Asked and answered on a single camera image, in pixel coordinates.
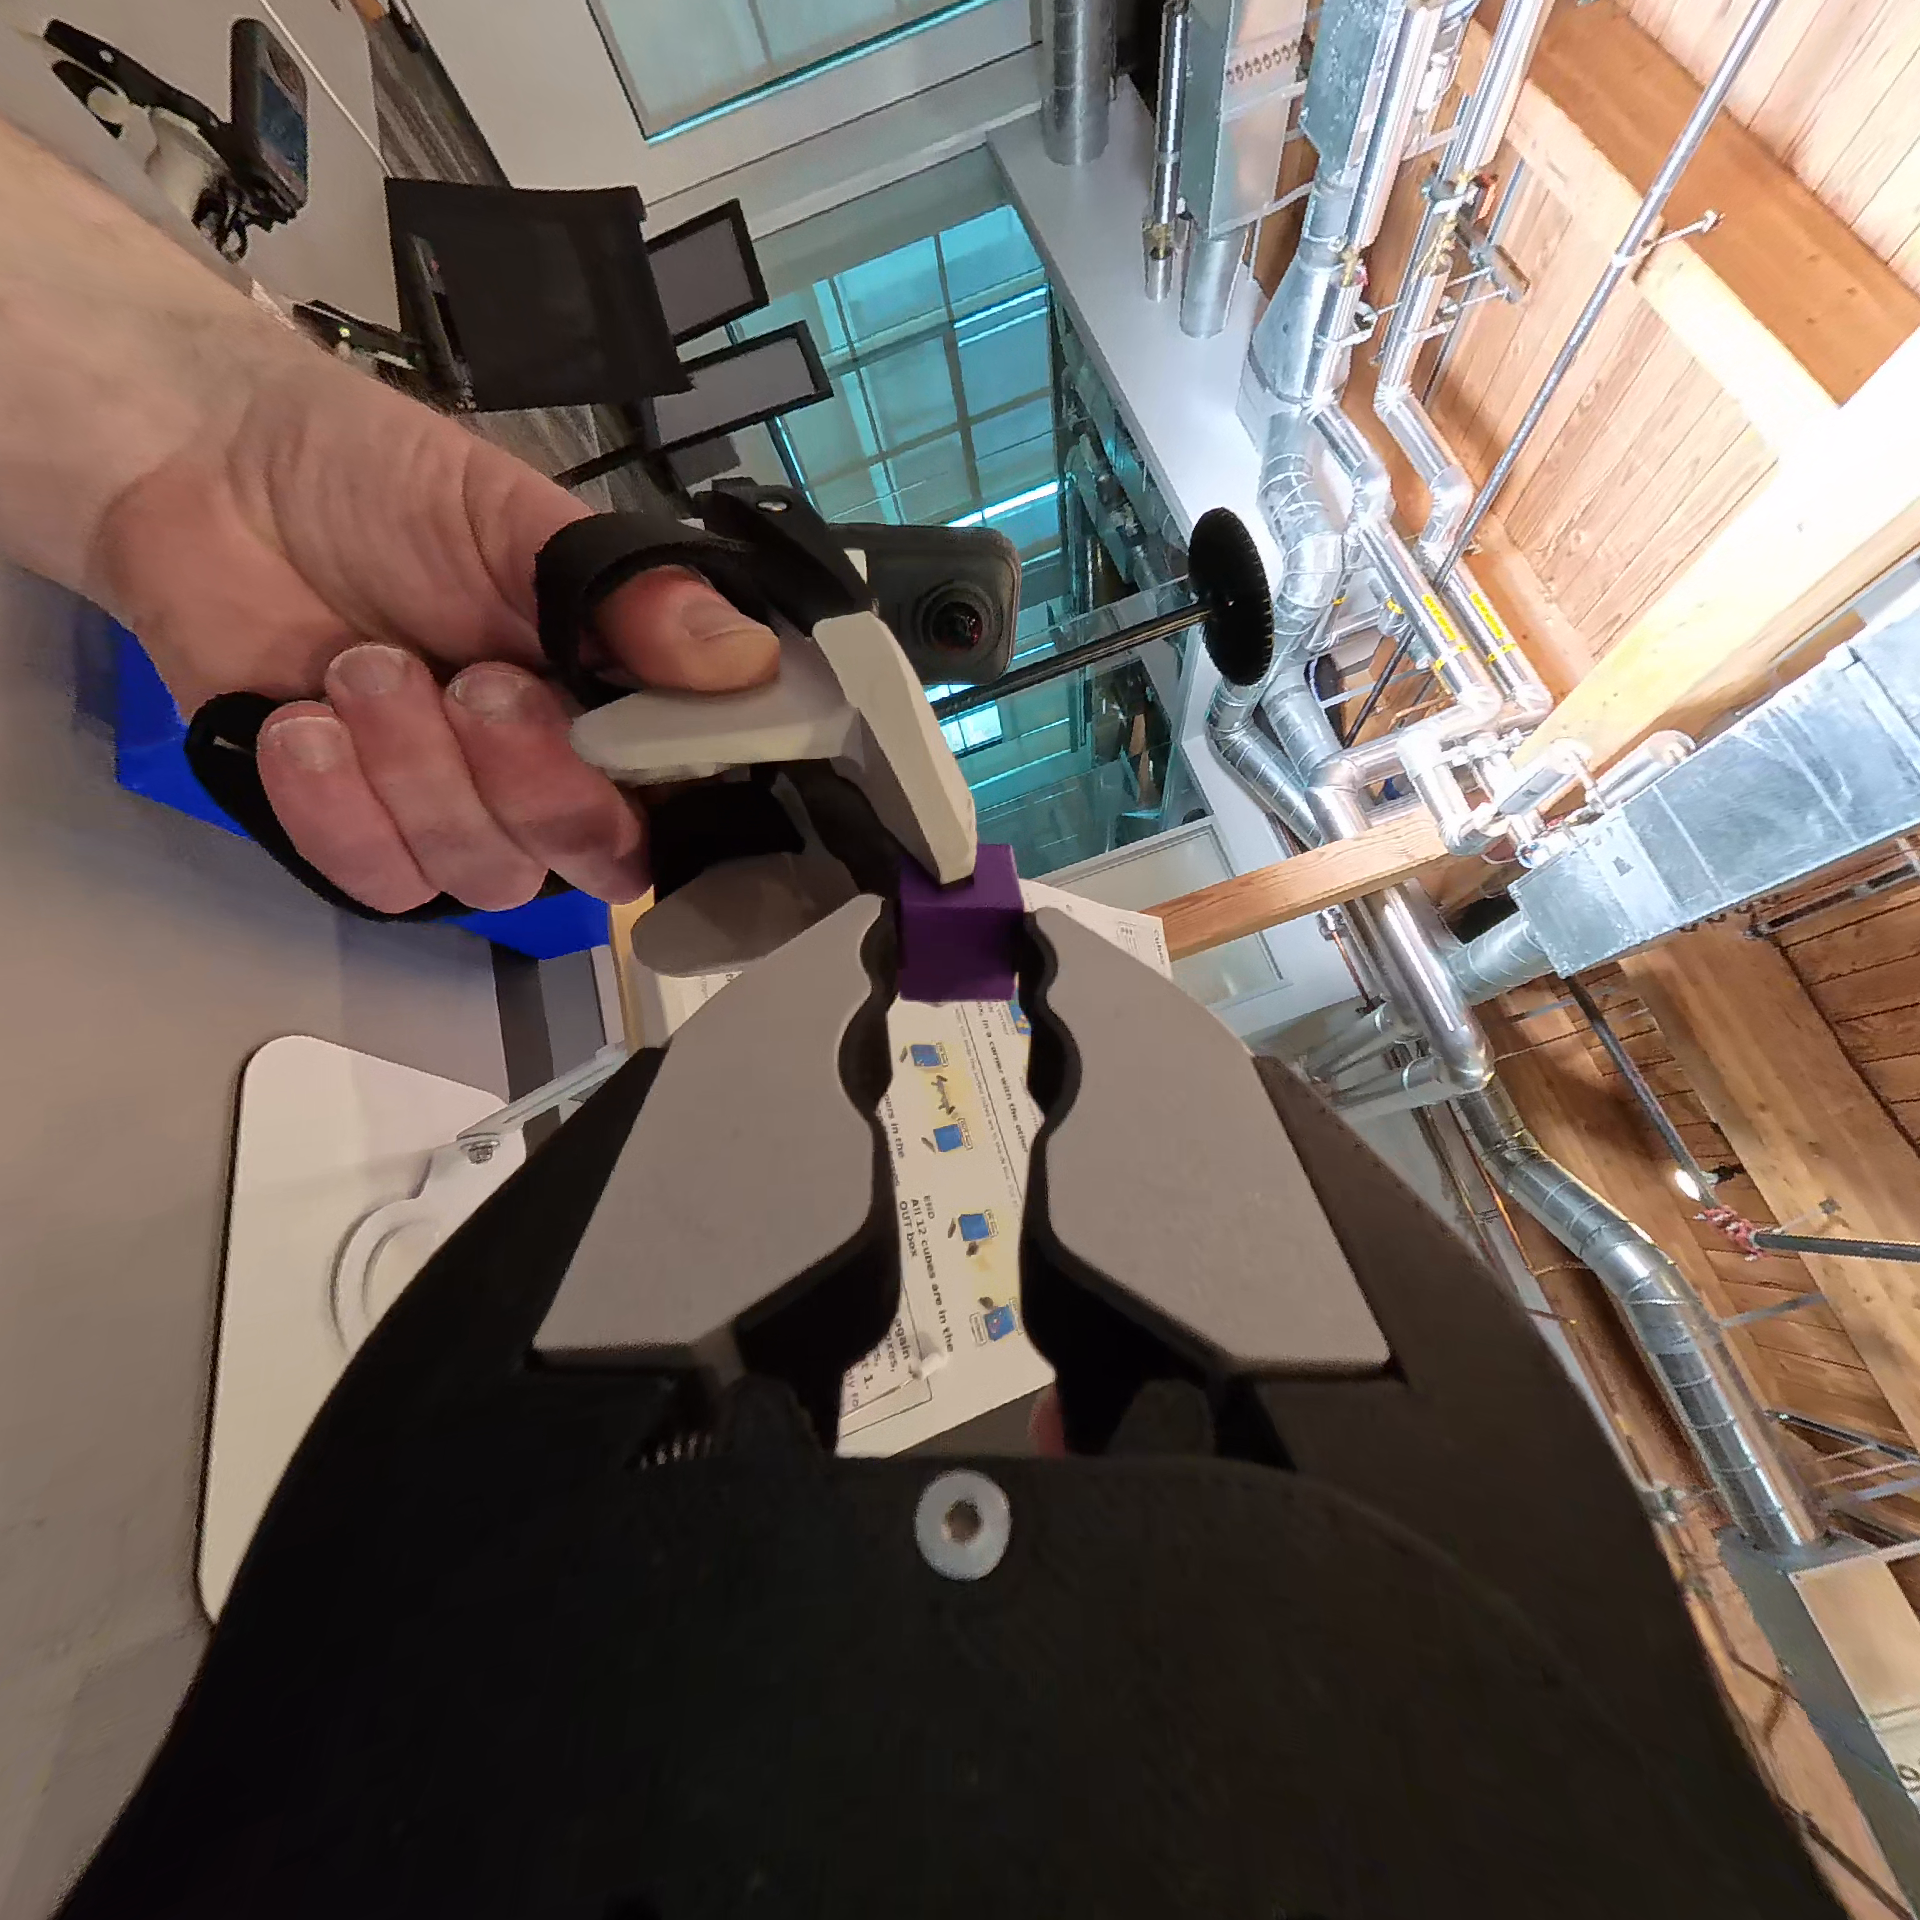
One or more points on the printed instruction sheet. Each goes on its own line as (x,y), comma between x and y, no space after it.
(960,1199)

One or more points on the silver ventilation duct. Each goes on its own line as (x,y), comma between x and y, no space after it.
(1637,1275)

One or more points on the black office chair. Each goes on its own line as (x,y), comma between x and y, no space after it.
(523,292)
(758,382)
(703,269)

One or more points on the black device on white stand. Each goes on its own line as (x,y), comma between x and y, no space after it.
(254,119)

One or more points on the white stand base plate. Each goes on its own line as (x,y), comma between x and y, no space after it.
(315,1168)

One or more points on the purple cube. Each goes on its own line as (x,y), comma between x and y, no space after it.
(960,939)

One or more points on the person's left hand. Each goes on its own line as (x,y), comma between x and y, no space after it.
(331,511)

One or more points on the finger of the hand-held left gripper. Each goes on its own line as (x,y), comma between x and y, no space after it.
(899,734)
(703,939)

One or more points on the black toothed wheel on rod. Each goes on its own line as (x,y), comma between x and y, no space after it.
(1232,608)

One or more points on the blue plastic bin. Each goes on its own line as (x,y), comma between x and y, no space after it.
(150,734)

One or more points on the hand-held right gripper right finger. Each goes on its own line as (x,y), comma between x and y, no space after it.
(1199,1185)

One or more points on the person's left forearm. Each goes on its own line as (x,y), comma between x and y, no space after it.
(89,315)

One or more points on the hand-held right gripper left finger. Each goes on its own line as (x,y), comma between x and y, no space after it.
(720,1168)

